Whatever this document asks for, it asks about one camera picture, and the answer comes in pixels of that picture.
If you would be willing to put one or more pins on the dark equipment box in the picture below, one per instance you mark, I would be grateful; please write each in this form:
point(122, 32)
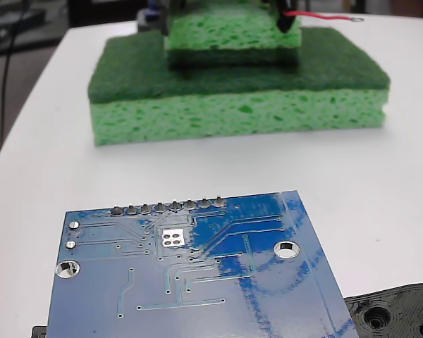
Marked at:
point(7, 24)

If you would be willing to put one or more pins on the blue printed circuit board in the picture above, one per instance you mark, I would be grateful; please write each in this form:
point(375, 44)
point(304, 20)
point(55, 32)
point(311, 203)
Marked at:
point(204, 281)

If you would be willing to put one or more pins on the large green scrub sponge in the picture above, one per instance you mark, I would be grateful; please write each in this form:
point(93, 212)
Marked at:
point(232, 105)

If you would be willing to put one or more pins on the black plastic mount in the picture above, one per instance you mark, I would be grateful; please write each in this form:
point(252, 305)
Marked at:
point(395, 310)

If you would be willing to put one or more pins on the small green scrub sponge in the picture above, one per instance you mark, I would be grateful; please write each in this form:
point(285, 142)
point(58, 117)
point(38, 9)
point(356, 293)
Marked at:
point(225, 35)

